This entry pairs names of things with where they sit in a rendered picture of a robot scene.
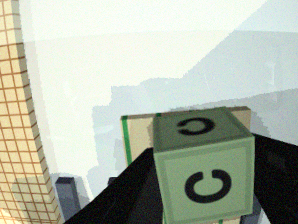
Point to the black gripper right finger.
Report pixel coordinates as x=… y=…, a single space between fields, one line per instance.
x=276 y=179

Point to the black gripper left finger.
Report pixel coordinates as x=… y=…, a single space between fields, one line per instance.
x=133 y=198

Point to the green cube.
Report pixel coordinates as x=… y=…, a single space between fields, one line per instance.
x=205 y=165

